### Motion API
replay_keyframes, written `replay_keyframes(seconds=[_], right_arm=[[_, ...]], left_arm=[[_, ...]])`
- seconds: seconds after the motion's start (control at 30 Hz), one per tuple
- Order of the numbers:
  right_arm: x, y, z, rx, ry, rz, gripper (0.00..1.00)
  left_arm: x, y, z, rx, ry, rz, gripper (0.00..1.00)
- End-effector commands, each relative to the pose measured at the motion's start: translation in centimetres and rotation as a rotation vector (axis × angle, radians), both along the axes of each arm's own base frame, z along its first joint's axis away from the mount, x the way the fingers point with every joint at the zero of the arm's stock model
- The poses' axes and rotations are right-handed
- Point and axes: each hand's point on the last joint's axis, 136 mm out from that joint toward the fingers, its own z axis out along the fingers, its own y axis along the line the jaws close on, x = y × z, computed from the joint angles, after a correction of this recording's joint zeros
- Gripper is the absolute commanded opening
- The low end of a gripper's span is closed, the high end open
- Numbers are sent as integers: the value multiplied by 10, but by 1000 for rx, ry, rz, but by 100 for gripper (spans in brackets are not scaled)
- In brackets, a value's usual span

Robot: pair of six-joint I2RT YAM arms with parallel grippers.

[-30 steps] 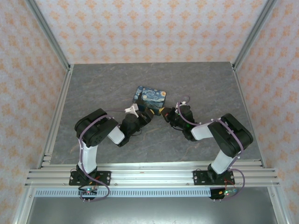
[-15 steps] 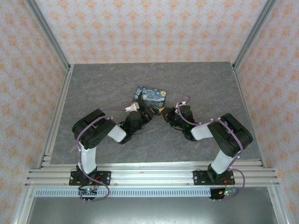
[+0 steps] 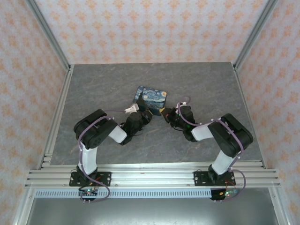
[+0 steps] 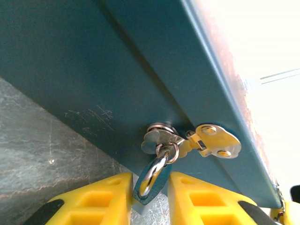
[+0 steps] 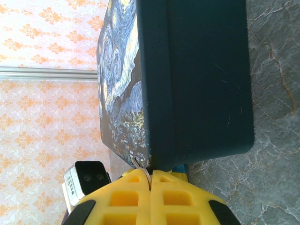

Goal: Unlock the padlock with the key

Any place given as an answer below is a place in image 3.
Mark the starry night print box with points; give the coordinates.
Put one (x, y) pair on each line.
(153, 97)

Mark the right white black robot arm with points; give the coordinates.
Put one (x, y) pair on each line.
(229, 133)

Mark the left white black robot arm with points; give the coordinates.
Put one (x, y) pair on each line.
(93, 133)

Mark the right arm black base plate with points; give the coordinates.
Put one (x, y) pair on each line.
(199, 178)

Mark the wide aluminium mounting rail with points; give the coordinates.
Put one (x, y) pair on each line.
(152, 178)

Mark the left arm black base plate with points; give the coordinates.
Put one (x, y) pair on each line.
(105, 178)

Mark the right aluminium side rail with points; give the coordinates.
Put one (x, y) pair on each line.
(248, 98)

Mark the aluminium side rail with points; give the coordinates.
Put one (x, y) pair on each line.
(58, 110)
(248, 98)

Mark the left aluminium side rail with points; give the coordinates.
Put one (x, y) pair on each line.
(58, 110)

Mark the right aluminium frame post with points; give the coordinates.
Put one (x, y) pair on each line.
(255, 35)

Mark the aluminium frame post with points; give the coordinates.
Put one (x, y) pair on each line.
(49, 35)
(255, 35)

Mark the left aluminium frame post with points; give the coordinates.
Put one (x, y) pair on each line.
(49, 35)

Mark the right lower aluminium frame bar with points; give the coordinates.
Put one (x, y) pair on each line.
(280, 208)

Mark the aluminium frame bar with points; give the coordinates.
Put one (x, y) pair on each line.
(23, 208)
(280, 208)

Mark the left lower aluminium frame bar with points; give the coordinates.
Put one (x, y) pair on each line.
(23, 208)

